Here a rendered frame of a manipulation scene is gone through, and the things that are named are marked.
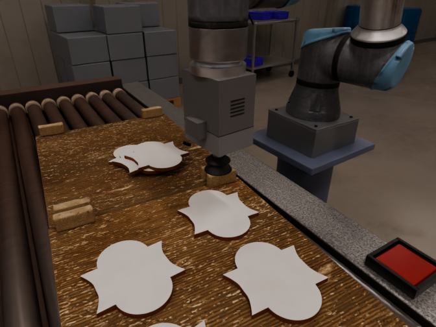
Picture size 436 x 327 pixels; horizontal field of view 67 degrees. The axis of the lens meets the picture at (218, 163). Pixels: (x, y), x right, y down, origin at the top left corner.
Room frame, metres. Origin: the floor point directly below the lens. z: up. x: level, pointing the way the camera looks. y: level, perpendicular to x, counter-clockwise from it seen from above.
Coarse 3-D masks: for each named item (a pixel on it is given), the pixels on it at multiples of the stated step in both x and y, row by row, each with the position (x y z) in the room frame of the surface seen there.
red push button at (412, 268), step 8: (392, 248) 0.38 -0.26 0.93; (400, 248) 0.38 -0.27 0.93; (384, 256) 0.36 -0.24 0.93; (392, 256) 0.36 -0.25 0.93; (400, 256) 0.36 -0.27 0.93; (408, 256) 0.36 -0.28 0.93; (416, 256) 0.36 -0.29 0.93; (384, 264) 0.35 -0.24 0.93; (392, 264) 0.35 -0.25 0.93; (400, 264) 0.35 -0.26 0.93; (408, 264) 0.35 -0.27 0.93; (416, 264) 0.35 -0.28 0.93; (424, 264) 0.35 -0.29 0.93; (400, 272) 0.33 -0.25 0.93; (408, 272) 0.33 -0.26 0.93; (416, 272) 0.33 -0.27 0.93; (424, 272) 0.33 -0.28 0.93; (432, 272) 0.33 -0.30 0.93; (408, 280) 0.32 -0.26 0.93; (416, 280) 0.32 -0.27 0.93
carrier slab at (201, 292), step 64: (192, 192) 0.52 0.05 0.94; (64, 256) 0.35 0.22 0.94; (192, 256) 0.35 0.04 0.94; (320, 256) 0.35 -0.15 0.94; (64, 320) 0.25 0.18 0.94; (128, 320) 0.25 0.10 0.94; (192, 320) 0.25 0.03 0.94; (256, 320) 0.25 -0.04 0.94; (320, 320) 0.25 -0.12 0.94; (384, 320) 0.25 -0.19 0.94
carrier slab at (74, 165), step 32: (96, 128) 0.83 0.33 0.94; (128, 128) 0.83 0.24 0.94; (160, 128) 0.83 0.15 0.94; (64, 160) 0.65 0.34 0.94; (96, 160) 0.65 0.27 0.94; (192, 160) 0.65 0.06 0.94; (64, 192) 0.52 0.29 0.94; (96, 192) 0.52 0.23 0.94; (128, 192) 0.52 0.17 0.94; (160, 192) 0.52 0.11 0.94
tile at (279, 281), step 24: (240, 264) 0.33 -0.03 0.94; (264, 264) 0.33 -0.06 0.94; (288, 264) 0.33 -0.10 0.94; (240, 288) 0.29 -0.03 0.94; (264, 288) 0.29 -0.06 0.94; (288, 288) 0.29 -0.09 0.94; (312, 288) 0.29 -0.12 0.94; (264, 312) 0.26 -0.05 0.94; (288, 312) 0.26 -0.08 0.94; (312, 312) 0.26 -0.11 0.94
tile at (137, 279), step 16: (128, 240) 0.38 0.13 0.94; (112, 256) 0.34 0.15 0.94; (128, 256) 0.34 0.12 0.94; (144, 256) 0.34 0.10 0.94; (160, 256) 0.34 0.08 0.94; (96, 272) 0.32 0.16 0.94; (112, 272) 0.32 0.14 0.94; (128, 272) 0.32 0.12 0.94; (144, 272) 0.32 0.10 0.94; (160, 272) 0.32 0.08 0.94; (176, 272) 0.32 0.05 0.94; (96, 288) 0.29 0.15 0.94; (112, 288) 0.29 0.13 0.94; (128, 288) 0.29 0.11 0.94; (144, 288) 0.29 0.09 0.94; (160, 288) 0.29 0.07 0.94; (112, 304) 0.27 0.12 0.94; (128, 304) 0.27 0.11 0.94; (144, 304) 0.27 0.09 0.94; (160, 304) 0.27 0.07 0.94
